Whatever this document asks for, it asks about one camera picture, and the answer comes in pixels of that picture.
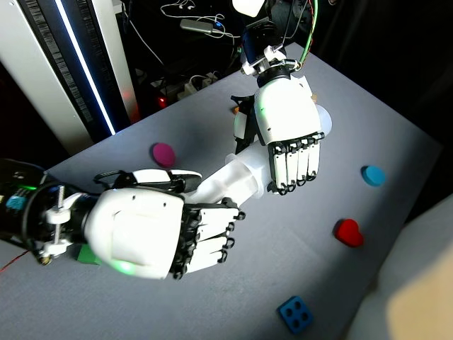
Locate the large white rounded object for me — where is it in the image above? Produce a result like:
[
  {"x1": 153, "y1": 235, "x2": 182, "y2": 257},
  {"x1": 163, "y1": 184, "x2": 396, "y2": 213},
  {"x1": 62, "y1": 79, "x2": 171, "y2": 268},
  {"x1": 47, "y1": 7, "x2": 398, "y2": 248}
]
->
[{"x1": 345, "y1": 193, "x2": 453, "y2": 340}]

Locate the blue round disc block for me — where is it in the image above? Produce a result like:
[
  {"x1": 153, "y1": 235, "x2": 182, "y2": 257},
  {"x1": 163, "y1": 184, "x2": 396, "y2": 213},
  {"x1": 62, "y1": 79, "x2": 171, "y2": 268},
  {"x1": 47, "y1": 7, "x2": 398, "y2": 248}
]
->
[{"x1": 360, "y1": 164, "x2": 386, "y2": 187}]

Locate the white earphone cable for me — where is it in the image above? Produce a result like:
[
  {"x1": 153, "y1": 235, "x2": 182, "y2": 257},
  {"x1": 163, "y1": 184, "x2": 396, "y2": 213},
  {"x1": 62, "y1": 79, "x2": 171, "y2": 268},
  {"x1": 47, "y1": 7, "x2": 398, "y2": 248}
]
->
[{"x1": 159, "y1": 0, "x2": 196, "y2": 18}]

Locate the grey table cloth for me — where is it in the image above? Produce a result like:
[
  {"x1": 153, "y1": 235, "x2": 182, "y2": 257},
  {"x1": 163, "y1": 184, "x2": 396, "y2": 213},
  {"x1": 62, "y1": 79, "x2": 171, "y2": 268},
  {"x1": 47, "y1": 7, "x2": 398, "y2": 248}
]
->
[{"x1": 0, "y1": 42, "x2": 443, "y2": 340}]

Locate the red heart block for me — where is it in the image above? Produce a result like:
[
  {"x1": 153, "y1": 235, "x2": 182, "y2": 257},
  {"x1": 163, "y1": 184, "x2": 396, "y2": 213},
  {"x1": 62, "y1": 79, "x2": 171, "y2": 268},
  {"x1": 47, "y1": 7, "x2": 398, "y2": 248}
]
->
[{"x1": 334, "y1": 218, "x2": 365, "y2": 248}]

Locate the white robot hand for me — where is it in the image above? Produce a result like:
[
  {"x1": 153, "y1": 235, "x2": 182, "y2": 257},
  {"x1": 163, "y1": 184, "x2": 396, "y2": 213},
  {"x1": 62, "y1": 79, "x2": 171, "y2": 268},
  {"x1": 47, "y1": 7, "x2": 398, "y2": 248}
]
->
[
  {"x1": 231, "y1": 76, "x2": 326, "y2": 196},
  {"x1": 84, "y1": 169, "x2": 247, "y2": 281}
]

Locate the pink round disc block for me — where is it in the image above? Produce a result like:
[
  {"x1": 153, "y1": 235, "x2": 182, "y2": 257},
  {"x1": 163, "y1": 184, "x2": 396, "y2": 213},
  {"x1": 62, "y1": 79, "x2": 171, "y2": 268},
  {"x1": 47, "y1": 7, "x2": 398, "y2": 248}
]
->
[{"x1": 152, "y1": 142, "x2": 176, "y2": 168}]

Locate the green cube block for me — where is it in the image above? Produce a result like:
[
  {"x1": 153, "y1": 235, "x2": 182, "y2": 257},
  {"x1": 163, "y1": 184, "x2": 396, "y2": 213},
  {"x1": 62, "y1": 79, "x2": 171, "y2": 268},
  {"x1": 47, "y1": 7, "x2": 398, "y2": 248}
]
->
[{"x1": 76, "y1": 244, "x2": 103, "y2": 266}]

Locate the grey power bank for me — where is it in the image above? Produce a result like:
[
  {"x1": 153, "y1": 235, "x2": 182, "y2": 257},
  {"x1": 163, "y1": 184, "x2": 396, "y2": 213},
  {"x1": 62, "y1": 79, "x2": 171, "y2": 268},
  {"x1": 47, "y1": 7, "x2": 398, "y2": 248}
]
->
[{"x1": 179, "y1": 18, "x2": 217, "y2": 35}]

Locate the white cabinet with black vents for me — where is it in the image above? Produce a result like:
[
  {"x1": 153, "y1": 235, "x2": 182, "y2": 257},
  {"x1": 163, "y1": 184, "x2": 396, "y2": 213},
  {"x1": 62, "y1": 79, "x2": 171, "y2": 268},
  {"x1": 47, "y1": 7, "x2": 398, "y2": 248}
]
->
[{"x1": 0, "y1": 0, "x2": 142, "y2": 152}]

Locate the blue four-hole square block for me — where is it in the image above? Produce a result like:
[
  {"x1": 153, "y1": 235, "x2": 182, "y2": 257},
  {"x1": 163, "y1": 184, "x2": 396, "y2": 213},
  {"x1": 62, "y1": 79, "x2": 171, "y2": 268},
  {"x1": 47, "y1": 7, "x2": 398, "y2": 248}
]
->
[{"x1": 276, "y1": 295, "x2": 314, "y2": 336}]

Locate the white power strip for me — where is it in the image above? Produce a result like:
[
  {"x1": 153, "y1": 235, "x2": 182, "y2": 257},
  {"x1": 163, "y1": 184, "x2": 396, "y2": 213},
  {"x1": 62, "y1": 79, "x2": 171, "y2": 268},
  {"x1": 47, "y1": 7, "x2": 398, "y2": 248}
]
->
[{"x1": 176, "y1": 72, "x2": 222, "y2": 101}]

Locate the large translucent plastic syringe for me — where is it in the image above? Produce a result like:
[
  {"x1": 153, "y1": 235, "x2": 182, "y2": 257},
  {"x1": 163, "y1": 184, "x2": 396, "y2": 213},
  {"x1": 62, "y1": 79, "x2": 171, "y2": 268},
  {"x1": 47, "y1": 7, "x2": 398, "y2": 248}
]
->
[{"x1": 185, "y1": 102, "x2": 334, "y2": 208}]

